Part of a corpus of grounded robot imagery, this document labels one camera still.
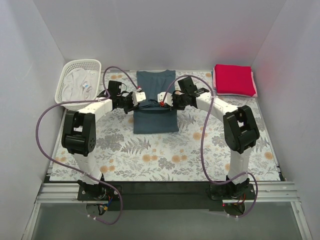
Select purple cable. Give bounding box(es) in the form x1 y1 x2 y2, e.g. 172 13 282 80
159 76 258 219
35 66 143 225

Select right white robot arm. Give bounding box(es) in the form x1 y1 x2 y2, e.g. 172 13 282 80
158 74 260 199

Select blue grey t shirt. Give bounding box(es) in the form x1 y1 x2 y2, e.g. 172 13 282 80
133 70 179 135

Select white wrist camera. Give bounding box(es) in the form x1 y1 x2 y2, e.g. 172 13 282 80
132 91 147 105
157 92 173 107

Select pink folded t shirt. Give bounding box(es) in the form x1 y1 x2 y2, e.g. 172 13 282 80
212 66 258 98

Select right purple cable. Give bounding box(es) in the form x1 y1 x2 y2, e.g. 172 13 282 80
159 76 258 219

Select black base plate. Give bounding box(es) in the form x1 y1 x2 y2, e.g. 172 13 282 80
77 181 256 212

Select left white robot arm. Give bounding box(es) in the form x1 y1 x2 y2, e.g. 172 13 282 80
61 81 146 200

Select white t shirt in basket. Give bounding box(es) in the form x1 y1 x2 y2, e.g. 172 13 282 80
62 67 99 102

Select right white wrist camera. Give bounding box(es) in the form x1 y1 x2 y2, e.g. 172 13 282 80
157 92 173 107

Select red folded t shirt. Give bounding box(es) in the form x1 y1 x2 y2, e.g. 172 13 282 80
214 63 257 97

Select white plastic laundry basket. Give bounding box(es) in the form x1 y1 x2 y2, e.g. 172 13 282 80
54 59 102 111

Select aluminium frame rail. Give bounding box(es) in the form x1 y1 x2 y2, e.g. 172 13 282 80
24 181 312 240

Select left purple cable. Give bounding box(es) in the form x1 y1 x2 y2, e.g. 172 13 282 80
35 66 143 225

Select floral patterned table mat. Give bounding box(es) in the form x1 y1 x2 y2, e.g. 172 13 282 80
49 70 281 183

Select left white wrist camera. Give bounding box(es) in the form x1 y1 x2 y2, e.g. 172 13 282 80
132 91 147 105

